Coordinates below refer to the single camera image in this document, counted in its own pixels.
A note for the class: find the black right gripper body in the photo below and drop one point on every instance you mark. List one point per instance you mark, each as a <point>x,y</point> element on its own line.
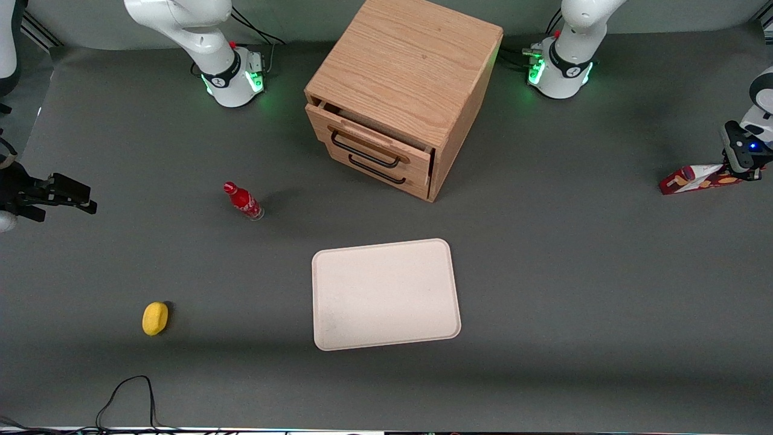
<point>18,187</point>

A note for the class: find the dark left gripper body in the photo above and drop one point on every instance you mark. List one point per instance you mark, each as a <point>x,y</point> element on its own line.
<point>736,149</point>

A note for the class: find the red cookie box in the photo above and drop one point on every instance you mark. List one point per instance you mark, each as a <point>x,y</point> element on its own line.
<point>700,179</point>

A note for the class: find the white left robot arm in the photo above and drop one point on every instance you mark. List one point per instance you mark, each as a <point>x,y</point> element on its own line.
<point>567,66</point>

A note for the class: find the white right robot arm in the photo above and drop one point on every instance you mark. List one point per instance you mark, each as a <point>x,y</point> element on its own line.
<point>199,36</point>

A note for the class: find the white rectangular tray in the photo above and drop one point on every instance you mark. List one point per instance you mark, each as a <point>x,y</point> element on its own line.
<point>385,295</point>

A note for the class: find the yellow lemon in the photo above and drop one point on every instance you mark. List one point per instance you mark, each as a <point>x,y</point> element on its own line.
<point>155,318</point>

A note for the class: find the red soda bottle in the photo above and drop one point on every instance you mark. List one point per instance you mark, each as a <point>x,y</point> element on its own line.
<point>243,201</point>

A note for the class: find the wooden drawer cabinet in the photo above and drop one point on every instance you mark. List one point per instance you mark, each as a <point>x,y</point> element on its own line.
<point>410,66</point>

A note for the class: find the aluminium frame rail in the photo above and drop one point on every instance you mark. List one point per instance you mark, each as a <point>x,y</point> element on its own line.
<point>40,31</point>

